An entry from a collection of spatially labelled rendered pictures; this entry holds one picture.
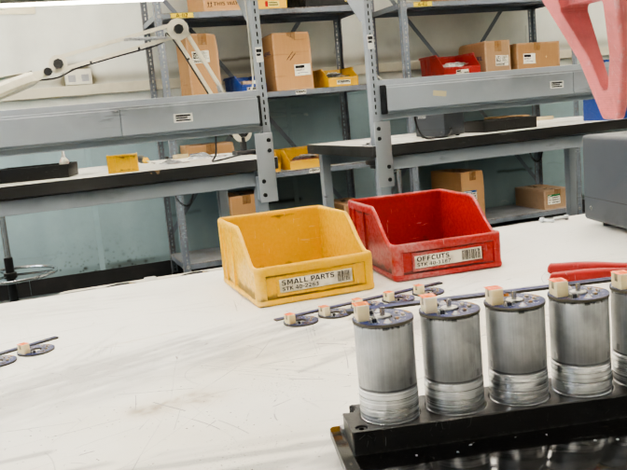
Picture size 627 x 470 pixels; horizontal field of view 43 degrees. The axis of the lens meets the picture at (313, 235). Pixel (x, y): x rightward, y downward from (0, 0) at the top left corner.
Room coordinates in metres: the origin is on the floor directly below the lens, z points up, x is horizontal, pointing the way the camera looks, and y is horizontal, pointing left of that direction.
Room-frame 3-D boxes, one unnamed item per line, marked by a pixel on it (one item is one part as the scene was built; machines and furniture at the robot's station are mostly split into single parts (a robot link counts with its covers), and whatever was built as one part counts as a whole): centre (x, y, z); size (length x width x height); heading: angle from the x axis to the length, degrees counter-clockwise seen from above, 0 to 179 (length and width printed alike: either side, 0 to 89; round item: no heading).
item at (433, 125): (3.10, -0.53, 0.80); 0.15 x 0.12 x 0.10; 38
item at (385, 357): (0.31, -0.03, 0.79); 0.02 x 0.02 x 0.05
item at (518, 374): (0.32, -0.08, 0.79); 0.02 x 0.02 x 0.05
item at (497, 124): (3.22, -0.79, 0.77); 0.24 x 0.16 x 0.04; 108
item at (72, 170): (2.69, 0.91, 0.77); 0.24 x 0.16 x 0.04; 95
